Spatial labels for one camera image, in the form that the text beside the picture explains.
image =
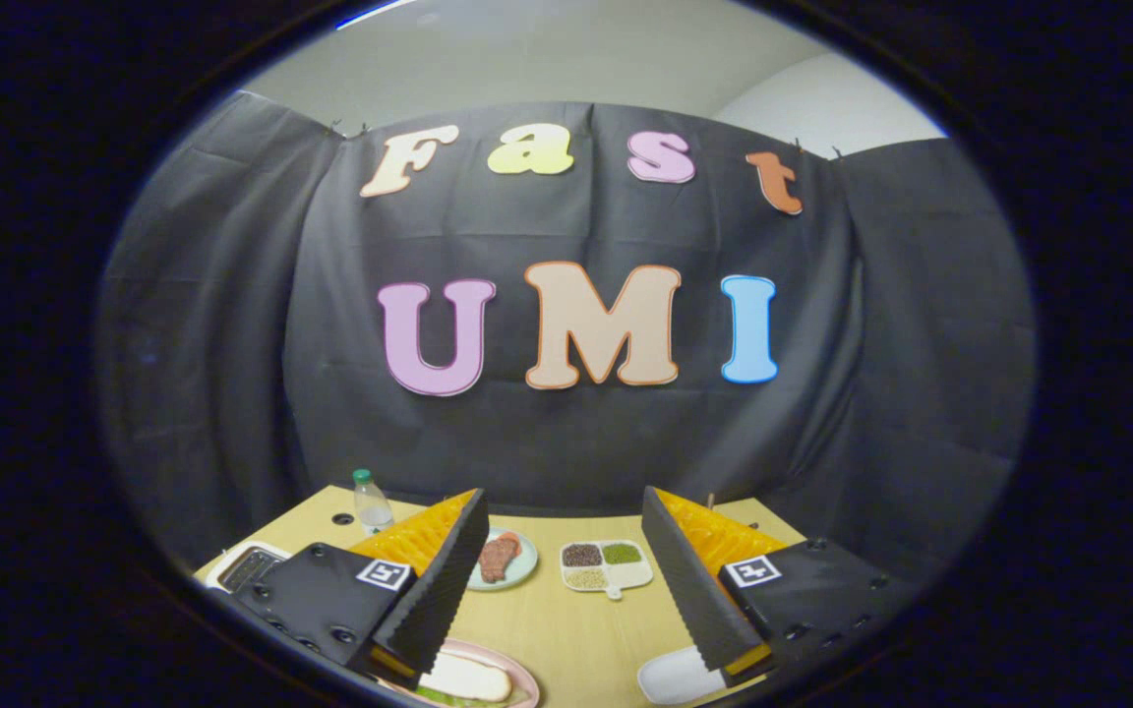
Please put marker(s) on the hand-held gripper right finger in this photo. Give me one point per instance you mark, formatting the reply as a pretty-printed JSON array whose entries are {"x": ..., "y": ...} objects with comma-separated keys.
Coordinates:
[{"x": 694, "y": 595}]

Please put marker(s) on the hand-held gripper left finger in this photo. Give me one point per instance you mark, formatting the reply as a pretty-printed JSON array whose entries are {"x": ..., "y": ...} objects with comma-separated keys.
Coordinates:
[{"x": 444, "y": 590}]

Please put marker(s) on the toasted bread slice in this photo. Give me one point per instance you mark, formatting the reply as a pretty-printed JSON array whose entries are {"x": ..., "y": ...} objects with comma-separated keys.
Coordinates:
[{"x": 468, "y": 677}]

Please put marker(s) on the green lettuce leaf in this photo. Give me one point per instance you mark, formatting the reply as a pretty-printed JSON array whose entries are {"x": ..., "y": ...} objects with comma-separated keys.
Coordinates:
[{"x": 519, "y": 696}]

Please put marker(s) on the brown meat piece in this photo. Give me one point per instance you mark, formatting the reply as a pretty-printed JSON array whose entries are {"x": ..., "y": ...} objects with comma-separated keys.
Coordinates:
[
  {"x": 493, "y": 565},
  {"x": 509, "y": 541}
]

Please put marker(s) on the white divided condiment dish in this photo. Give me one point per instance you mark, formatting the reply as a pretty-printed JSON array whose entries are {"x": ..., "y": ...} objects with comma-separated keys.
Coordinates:
[{"x": 616, "y": 568}]

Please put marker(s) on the pale green plate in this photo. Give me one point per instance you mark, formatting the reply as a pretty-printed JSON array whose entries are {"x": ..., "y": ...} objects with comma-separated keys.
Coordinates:
[{"x": 527, "y": 565}]

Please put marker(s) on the small white dish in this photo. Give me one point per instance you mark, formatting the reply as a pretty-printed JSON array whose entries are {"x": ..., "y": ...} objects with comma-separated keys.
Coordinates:
[{"x": 670, "y": 678}]

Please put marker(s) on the clear plastic water bottle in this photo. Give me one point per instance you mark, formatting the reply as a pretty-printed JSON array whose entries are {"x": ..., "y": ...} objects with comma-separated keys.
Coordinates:
[{"x": 373, "y": 506}]

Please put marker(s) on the pink plate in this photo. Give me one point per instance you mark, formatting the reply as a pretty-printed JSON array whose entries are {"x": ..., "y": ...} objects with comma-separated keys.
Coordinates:
[{"x": 527, "y": 678}]

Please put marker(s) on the white toaster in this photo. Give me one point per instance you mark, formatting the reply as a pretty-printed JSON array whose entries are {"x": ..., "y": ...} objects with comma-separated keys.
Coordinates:
[{"x": 232, "y": 568}]

